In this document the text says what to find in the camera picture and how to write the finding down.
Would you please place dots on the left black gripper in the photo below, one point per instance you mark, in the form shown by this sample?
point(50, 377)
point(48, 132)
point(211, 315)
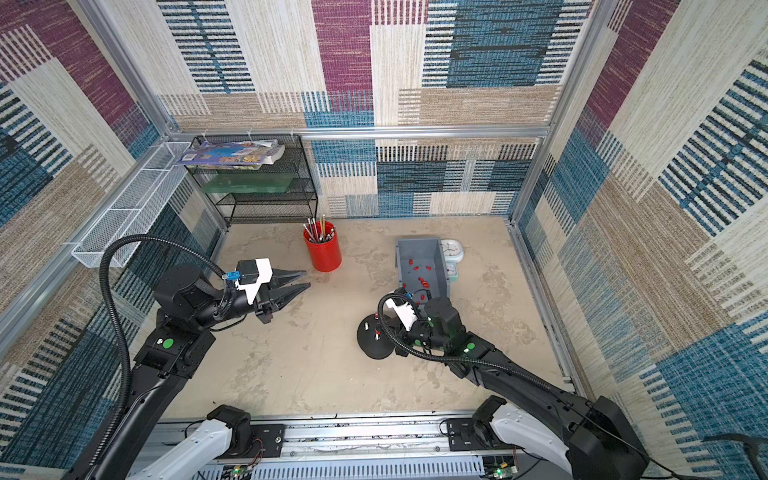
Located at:
point(280, 299)

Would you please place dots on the teal square clock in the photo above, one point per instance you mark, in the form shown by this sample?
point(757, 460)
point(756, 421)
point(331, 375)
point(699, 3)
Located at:
point(452, 271)

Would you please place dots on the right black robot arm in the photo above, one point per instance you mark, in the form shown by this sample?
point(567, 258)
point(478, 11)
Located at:
point(590, 439)

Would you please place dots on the red pen cup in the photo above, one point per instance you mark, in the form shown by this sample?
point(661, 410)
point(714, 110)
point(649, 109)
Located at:
point(323, 246)

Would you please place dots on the white round kitchen timer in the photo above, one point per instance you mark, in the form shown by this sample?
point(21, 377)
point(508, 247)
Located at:
point(452, 250)

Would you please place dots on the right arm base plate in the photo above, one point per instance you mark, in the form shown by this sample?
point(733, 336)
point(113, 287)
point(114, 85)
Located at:
point(463, 436)

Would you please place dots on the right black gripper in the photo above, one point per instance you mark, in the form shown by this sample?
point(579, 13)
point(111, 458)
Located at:
point(393, 327)

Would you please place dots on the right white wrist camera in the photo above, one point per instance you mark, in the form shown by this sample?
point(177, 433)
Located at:
point(403, 317)

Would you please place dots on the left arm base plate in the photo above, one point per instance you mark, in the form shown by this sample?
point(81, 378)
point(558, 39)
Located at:
point(261, 440)

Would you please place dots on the green folder on shelf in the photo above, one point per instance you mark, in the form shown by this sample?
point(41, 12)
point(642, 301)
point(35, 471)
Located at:
point(249, 184)

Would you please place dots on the black wire shelf rack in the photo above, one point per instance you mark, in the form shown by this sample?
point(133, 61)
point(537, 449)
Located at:
point(298, 204)

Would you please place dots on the black dome screw fixture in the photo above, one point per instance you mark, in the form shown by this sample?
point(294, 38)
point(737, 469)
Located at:
point(371, 339)

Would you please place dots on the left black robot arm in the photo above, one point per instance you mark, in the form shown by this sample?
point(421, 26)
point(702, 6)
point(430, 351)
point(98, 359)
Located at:
point(191, 312)

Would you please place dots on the colourful book on shelf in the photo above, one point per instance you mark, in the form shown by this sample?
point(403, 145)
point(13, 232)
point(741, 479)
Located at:
point(233, 155)

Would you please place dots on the grey plastic parts bin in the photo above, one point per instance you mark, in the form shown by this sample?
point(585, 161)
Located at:
point(422, 271)

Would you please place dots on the white wire mesh basket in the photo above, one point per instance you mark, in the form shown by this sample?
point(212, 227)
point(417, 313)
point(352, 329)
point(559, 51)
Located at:
point(137, 205)

